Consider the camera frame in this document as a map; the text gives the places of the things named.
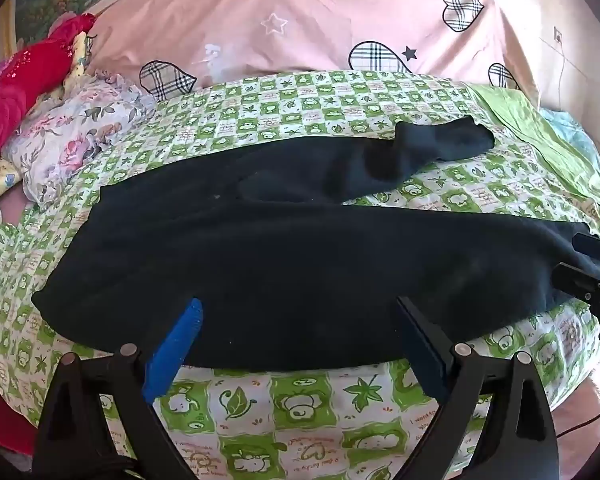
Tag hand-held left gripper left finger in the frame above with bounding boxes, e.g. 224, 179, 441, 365
32, 297, 216, 480

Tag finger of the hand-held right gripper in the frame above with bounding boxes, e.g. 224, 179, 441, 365
572, 232, 600, 264
551, 261, 600, 304

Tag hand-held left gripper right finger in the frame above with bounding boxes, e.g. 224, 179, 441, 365
396, 296, 561, 480

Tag black pants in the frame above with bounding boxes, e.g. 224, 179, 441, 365
31, 115, 600, 373

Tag green checkered printed bedsheet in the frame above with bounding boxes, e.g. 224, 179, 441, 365
0, 69, 600, 480

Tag light blue cloth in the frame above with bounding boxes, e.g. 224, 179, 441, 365
539, 107, 600, 172

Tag plain green cloth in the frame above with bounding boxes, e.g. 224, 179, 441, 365
472, 84, 600, 242

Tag floral ruffled pillow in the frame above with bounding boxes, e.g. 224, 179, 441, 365
2, 72, 157, 209

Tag red sequined blanket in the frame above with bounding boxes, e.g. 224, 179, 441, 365
0, 14, 97, 163

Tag pink heart-pattern pillow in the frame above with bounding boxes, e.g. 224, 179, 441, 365
87, 0, 541, 102

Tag thin black cable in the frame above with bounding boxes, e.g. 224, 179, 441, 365
555, 406, 600, 437

